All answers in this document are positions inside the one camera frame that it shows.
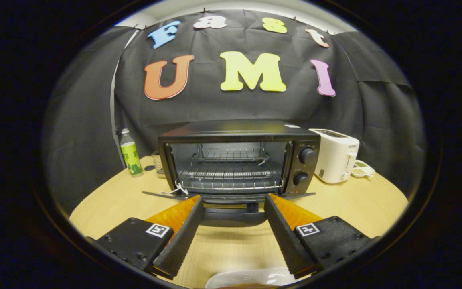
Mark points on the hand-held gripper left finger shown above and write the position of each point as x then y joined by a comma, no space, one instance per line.
181,241

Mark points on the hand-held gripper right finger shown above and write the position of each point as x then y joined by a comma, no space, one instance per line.
285,237

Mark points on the black toaster oven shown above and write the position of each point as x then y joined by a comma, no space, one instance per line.
235,130

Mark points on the white pop-up toaster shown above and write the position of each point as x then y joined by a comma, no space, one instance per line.
335,156

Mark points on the white square plate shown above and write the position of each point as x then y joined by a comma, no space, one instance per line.
247,277

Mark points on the small dark round cap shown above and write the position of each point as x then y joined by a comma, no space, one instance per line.
149,167

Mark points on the green drink bottle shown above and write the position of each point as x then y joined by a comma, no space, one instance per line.
130,156

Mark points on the white divided snack dish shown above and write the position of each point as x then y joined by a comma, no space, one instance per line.
362,169

